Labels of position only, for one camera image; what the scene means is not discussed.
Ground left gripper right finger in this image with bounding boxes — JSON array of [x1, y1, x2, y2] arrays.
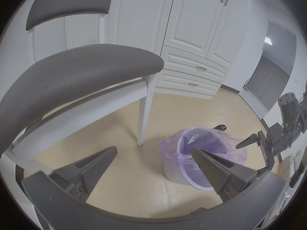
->
[[191, 148, 258, 200]]

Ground purple plastic bag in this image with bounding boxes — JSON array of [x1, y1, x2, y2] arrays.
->
[[160, 126, 247, 189]]

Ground white wardrobe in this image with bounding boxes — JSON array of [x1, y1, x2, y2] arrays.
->
[[65, 0, 252, 100]]

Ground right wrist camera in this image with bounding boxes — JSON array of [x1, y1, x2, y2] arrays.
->
[[268, 123, 281, 143]]

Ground white chair grey cushions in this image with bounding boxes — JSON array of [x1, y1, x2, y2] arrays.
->
[[0, 0, 165, 167]]

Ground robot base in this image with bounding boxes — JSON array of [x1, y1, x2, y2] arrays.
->
[[264, 150, 306, 227]]

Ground white trash bin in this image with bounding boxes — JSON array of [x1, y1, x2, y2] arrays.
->
[[163, 126, 231, 191]]

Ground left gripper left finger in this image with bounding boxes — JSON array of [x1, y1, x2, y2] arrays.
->
[[49, 146, 118, 202]]

